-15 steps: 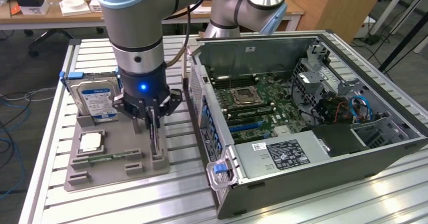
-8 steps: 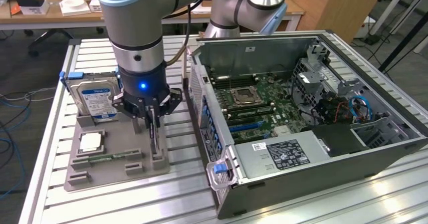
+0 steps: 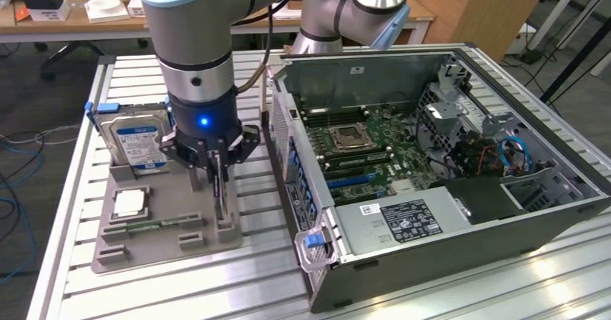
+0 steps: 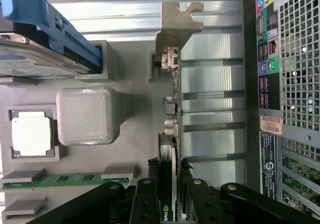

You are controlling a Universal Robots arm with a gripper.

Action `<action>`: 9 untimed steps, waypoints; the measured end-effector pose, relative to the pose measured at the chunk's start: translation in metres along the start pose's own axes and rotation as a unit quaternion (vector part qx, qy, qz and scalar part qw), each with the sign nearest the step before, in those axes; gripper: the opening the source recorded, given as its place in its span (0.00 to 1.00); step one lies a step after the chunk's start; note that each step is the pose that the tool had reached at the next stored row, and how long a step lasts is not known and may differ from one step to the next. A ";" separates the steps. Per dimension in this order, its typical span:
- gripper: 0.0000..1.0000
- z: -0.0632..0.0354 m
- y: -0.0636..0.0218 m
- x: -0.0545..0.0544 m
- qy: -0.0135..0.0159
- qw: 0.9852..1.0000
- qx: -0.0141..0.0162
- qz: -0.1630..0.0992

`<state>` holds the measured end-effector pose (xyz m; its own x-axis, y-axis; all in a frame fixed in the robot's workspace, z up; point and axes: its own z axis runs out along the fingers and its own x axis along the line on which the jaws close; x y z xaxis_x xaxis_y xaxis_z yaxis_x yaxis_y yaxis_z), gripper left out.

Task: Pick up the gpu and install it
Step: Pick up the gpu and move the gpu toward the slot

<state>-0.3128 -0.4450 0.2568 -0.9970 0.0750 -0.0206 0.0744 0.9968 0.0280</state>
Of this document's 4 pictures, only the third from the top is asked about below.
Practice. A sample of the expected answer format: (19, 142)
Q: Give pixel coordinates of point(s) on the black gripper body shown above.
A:
(206, 123)

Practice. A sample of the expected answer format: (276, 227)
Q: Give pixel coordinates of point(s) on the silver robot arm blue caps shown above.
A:
(192, 41)

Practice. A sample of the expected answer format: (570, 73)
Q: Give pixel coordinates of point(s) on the hard disk blue rails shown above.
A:
(137, 144)

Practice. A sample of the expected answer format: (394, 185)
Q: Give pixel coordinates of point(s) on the grey plastic parts rack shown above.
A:
(162, 198)

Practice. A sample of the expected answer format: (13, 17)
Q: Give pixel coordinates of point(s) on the silver CPU chip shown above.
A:
(129, 203)

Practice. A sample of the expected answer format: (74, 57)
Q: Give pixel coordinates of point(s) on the silver CPU socket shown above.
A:
(352, 137)

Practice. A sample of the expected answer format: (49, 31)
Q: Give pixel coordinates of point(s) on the green RAM stick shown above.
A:
(358, 157)
(143, 226)

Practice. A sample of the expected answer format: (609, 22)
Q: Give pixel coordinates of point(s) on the blue expansion slot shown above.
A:
(352, 181)

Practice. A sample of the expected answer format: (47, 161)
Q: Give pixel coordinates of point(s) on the blue case latch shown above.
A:
(314, 241)

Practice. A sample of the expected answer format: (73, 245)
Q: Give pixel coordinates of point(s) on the green motherboard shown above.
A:
(401, 144)

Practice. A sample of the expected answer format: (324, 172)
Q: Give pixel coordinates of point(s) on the small white labelled box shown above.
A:
(137, 12)

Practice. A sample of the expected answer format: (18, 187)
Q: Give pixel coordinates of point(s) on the silver chipset heatsink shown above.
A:
(404, 186)

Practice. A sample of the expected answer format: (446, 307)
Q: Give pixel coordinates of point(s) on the black office chair base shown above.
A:
(71, 49)

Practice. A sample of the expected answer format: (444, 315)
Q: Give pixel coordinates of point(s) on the white paper stack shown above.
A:
(289, 15)

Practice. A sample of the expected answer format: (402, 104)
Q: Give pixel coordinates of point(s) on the wooden desk white legs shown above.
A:
(77, 26)

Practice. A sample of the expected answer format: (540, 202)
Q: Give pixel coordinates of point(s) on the grey power supply unit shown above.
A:
(406, 223)

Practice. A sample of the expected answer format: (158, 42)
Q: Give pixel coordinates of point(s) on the grey metal disk bay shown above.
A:
(449, 126)

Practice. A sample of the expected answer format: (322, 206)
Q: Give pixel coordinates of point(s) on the white box dark lid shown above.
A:
(47, 14)

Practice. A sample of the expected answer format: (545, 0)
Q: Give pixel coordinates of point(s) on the orange packet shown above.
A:
(22, 14)

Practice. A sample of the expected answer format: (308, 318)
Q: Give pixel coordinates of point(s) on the black grey PC case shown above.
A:
(430, 270)

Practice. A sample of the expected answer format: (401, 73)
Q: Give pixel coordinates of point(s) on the white floor cabinet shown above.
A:
(518, 39)

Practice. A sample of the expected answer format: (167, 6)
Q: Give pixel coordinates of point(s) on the wooden cabinet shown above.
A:
(506, 12)

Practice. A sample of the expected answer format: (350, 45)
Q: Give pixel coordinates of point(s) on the black tripod pole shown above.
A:
(574, 51)

